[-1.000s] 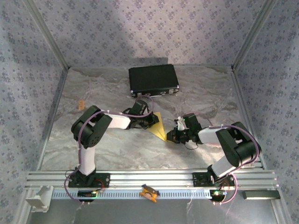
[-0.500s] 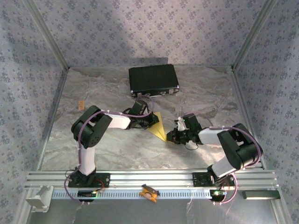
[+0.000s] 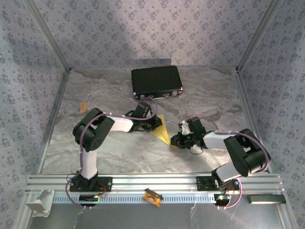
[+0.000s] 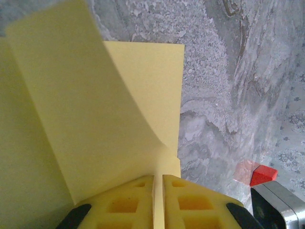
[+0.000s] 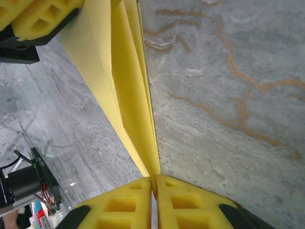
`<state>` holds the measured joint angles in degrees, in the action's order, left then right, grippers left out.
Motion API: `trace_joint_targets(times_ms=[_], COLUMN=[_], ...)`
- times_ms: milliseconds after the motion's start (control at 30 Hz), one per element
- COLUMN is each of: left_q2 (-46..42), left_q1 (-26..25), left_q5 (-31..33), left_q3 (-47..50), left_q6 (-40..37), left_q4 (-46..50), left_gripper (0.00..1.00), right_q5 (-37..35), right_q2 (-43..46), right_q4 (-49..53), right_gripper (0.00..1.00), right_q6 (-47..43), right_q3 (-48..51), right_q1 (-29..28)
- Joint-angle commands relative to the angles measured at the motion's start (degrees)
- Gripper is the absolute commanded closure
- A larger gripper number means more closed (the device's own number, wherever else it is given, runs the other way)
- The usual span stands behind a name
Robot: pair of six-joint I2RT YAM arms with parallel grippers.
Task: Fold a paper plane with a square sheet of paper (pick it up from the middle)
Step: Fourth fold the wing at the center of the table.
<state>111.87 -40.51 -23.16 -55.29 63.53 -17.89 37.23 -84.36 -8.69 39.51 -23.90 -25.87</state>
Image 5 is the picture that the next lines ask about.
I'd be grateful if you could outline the yellow square paper sheet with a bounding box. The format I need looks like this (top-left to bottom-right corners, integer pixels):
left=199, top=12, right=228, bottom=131
left=58, top=0, right=161, bottom=178

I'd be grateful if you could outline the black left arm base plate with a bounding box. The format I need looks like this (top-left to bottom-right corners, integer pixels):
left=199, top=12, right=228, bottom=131
left=30, top=147, right=62, bottom=211

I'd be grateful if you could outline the small colourful box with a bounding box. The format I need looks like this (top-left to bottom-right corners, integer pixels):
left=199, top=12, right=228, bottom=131
left=30, top=200, right=54, bottom=229

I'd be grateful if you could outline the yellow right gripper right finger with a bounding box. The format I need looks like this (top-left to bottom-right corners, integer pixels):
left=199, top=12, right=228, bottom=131
left=154, top=174, right=275, bottom=229

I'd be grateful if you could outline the person's hand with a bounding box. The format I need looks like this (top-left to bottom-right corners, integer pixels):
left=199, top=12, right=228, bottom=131
left=0, top=209, right=20, bottom=229

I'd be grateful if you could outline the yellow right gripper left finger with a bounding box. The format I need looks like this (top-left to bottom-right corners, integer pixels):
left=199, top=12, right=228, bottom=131
left=56, top=177, right=153, bottom=229

